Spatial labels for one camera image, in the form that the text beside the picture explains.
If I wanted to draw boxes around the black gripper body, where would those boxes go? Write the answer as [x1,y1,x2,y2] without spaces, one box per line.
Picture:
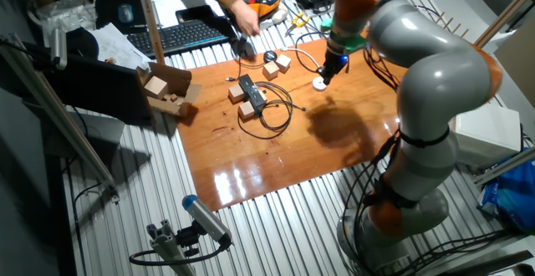
[322,52,350,76]

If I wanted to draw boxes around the black USB docking station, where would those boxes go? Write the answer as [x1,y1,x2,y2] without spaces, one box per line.
[237,74,268,116]

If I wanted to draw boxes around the bare human hand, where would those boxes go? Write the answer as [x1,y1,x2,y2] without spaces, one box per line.
[228,0,262,38]

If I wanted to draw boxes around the light wooden cube block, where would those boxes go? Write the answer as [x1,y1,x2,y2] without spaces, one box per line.
[227,84,246,105]
[237,100,257,121]
[262,61,280,81]
[144,75,169,100]
[275,53,293,74]

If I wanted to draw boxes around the white rounded plastic object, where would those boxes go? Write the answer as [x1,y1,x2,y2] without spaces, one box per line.
[261,6,290,29]

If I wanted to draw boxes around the wooden peg rack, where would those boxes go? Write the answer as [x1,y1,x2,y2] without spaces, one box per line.
[432,11,470,41]

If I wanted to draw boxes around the torn cardboard box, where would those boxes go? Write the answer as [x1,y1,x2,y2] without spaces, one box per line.
[135,61,203,118]

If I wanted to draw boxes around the black computer keyboard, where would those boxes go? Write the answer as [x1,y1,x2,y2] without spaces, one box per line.
[126,18,235,59]

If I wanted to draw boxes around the white drawer box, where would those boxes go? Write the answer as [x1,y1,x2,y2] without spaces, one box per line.
[449,104,523,169]

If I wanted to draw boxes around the white paper sheet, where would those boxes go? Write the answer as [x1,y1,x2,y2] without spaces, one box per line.
[149,0,227,29]

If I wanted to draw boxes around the brown cardboard sheet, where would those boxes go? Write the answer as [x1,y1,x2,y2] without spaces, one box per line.
[493,18,535,110]

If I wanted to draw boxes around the grey computer mouse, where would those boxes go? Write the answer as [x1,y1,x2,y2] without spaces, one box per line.
[117,3,135,24]

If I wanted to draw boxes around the loose white paper pile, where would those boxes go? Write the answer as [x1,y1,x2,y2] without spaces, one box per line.
[89,22,152,71]

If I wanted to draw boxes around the blue plastic bag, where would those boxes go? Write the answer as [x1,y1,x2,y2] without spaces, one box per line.
[477,149,535,234]

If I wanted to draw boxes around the black mouse pad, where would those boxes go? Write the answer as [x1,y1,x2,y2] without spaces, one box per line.
[94,0,148,33]

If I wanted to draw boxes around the black flat panel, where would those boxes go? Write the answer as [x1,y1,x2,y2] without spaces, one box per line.
[0,52,155,126]

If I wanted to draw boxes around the short aluminium profile stand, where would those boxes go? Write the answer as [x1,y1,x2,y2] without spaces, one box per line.
[145,219,196,276]

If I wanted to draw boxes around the grey metal box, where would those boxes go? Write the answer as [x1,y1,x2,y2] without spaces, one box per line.
[39,109,126,164]

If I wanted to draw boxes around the dark metal beam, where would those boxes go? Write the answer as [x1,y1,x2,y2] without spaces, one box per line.
[434,248,535,276]

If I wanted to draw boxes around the black fabric cap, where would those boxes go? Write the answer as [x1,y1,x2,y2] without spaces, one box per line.
[65,27,100,61]

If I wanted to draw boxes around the clear plastic bag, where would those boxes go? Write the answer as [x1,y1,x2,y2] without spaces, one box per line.
[35,0,98,47]

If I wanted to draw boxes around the white round corded USB hub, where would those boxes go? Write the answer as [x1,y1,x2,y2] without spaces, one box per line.
[279,46,329,93]

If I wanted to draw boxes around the green printed wrist mount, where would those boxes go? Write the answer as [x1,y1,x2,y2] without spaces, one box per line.
[320,18,367,56]

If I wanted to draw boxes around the black USB extension cable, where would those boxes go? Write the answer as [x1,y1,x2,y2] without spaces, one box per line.
[293,31,331,75]

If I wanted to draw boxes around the black cable with header plug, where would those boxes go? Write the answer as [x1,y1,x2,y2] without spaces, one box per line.
[236,81,294,141]
[255,81,307,134]

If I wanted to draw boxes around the yellow handled pliers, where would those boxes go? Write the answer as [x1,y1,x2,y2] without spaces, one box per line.
[285,11,311,38]

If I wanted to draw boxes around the silver camera with blue end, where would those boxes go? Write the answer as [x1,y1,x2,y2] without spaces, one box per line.
[181,193,233,250]

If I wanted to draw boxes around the aluminium frame beam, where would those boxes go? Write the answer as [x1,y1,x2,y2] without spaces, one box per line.
[0,32,121,204]
[473,145,535,187]

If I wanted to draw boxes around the black camera ball mount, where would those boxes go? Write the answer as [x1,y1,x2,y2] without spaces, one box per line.
[175,221,202,258]

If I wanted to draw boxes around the black camera cable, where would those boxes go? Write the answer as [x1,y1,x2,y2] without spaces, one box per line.
[128,242,229,268]

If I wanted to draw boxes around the silver bar camera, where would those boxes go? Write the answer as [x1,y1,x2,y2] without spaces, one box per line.
[48,27,69,71]

